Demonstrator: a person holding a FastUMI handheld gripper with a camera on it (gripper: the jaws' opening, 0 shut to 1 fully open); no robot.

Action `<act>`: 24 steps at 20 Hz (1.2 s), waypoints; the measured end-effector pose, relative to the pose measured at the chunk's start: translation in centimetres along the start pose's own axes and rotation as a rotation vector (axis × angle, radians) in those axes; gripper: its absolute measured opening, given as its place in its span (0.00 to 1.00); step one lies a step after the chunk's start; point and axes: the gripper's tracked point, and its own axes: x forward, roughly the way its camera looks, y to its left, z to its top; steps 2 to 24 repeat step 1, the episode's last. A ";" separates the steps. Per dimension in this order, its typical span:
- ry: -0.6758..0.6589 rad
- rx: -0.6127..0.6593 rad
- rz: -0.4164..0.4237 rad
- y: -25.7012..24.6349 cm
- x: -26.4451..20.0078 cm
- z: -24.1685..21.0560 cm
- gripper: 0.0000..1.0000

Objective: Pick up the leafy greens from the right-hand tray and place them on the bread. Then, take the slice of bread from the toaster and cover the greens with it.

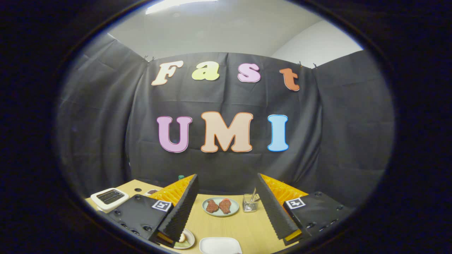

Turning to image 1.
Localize beige round plate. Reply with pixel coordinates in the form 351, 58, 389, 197
173, 228, 195, 250

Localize ceiling light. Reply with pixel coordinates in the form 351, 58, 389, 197
145, 0, 219, 15

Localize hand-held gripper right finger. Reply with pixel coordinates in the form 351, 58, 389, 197
255, 173, 356, 246

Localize black backdrop cloth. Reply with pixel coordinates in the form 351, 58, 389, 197
55, 34, 395, 208

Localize clear glass holder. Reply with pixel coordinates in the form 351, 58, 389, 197
242, 193, 260, 213

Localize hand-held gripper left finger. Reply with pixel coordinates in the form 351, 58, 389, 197
105, 174, 200, 247

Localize white toaster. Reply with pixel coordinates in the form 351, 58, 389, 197
90, 188, 130, 213

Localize white square plate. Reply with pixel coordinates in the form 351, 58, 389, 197
199, 237, 243, 254

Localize light blue plate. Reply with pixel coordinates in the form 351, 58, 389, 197
202, 197, 240, 217

